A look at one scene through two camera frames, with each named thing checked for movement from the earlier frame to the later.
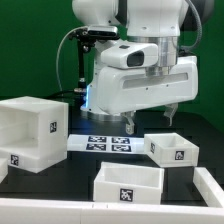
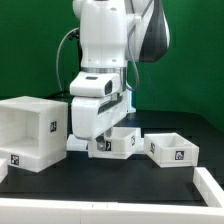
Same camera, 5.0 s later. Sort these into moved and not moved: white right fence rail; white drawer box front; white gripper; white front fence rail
Moved: white drawer box front; white gripper
Not moved: white right fence rail; white front fence rail
